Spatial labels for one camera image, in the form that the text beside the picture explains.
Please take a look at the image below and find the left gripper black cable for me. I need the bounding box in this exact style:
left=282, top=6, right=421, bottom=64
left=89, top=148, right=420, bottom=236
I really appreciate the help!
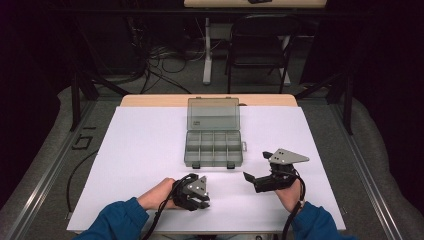
left=141, top=172, right=199, bottom=240

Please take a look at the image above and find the metal floor rail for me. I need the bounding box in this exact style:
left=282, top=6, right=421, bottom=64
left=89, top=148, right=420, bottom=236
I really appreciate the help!
left=329, top=103, right=405, bottom=240
left=0, top=99, right=98, bottom=240

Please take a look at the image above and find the black folding chair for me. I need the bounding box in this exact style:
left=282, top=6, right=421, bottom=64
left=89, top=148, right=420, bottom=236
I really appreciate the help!
left=225, top=13, right=302, bottom=95

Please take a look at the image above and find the tangle of floor cables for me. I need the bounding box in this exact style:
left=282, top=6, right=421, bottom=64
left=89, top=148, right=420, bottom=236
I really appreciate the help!
left=125, top=16, right=208, bottom=95

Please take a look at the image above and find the person's left hand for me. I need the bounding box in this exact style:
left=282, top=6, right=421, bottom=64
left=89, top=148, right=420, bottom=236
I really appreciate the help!
left=136, top=177, right=183, bottom=211

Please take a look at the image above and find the white board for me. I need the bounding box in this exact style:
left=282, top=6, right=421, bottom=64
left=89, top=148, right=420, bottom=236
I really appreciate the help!
left=66, top=105, right=347, bottom=234

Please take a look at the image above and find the wooden table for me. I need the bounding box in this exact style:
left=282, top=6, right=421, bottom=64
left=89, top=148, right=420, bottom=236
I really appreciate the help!
left=119, top=93, right=299, bottom=108

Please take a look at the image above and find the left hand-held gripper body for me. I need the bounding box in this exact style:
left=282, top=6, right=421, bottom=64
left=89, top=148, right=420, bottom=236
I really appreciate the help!
left=171, top=172, right=212, bottom=212

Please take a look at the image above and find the white desk leg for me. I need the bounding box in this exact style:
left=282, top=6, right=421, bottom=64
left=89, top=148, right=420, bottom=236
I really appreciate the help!
left=202, top=17, right=215, bottom=86

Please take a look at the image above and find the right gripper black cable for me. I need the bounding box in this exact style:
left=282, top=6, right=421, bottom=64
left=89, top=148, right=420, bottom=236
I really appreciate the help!
left=280, top=171, right=307, bottom=240

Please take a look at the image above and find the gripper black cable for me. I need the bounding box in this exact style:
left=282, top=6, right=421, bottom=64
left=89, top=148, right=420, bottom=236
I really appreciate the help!
left=280, top=171, right=307, bottom=240
left=141, top=172, right=199, bottom=240

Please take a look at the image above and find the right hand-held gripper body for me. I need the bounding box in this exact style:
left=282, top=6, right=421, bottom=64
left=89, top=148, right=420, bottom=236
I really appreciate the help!
left=253, top=148, right=311, bottom=195

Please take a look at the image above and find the grey transparent compartment box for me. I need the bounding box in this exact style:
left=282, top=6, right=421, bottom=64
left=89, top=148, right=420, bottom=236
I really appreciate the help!
left=183, top=96, right=248, bottom=170

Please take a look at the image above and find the black metal stand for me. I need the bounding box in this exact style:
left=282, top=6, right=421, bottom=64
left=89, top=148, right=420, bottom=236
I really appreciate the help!
left=294, top=70, right=355, bottom=136
left=69, top=70, right=132, bottom=133

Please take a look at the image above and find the black floor cable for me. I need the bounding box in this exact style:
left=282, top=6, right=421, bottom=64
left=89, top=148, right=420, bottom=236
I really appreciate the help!
left=65, top=148, right=100, bottom=214

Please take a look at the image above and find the person's right hand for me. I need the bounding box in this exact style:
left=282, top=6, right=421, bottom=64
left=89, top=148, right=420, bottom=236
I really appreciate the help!
left=273, top=178, right=306, bottom=214

